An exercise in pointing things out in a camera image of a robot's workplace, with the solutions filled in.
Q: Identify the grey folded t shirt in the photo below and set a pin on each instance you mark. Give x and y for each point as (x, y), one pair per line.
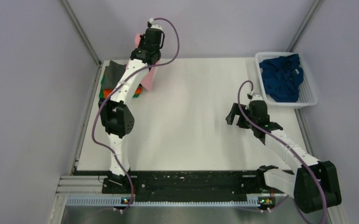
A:
(116, 66)

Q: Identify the white plastic basket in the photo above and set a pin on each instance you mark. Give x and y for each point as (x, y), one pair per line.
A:
(307, 93)

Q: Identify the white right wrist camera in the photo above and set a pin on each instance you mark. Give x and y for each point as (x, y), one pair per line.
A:
(252, 96)

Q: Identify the orange folded t shirt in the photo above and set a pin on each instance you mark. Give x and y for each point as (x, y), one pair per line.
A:
(107, 83)

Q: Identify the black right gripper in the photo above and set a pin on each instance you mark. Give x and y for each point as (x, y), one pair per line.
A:
(235, 111)

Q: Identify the right aluminium frame post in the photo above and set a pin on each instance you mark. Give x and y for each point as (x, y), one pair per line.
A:
(305, 23)

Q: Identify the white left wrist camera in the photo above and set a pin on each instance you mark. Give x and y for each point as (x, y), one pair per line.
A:
(152, 23)

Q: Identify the left aluminium frame post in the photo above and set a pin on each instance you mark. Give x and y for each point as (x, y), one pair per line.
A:
(80, 31)

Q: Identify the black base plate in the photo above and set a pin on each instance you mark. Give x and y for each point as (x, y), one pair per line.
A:
(188, 186)

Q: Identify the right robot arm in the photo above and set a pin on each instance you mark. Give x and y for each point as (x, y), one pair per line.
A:
(313, 184)

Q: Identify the pink t shirt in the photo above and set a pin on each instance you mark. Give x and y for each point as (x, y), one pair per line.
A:
(147, 81)

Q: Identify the aluminium frame post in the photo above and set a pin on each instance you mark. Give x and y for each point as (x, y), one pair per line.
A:
(80, 31)
(305, 23)

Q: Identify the blue t shirt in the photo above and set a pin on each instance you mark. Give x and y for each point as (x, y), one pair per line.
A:
(282, 77)

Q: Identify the white cable duct rail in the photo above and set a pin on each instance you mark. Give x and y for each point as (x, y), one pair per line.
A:
(120, 202)

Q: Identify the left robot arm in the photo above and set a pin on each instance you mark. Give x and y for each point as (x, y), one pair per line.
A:
(115, 116)

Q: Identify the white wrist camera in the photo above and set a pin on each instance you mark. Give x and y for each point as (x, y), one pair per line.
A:
(252, 96)
(152, 23)

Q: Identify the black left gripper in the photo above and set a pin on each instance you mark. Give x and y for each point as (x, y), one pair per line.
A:
(141, 39)

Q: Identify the green folded t shirt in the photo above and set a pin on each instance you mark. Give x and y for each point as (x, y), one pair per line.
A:
(104, 92)

